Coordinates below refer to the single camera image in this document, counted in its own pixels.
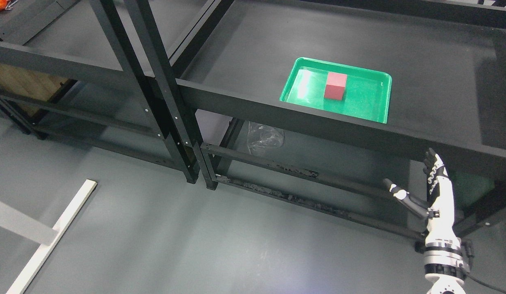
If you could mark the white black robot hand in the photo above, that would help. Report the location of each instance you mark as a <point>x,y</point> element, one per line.
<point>439,210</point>

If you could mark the pink block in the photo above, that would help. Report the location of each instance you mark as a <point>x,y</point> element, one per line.
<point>335,86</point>

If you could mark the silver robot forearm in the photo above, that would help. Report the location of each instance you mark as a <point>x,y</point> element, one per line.
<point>445,268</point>

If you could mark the green tray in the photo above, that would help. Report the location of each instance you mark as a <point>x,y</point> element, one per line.
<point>367,95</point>

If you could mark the black metal shelf right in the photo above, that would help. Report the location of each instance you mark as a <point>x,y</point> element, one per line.
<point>393,76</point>

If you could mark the clear plastic bag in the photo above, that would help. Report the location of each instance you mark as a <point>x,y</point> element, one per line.
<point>263,138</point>

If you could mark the white desk with T-leg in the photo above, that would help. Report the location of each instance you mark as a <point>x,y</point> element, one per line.
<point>46,237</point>

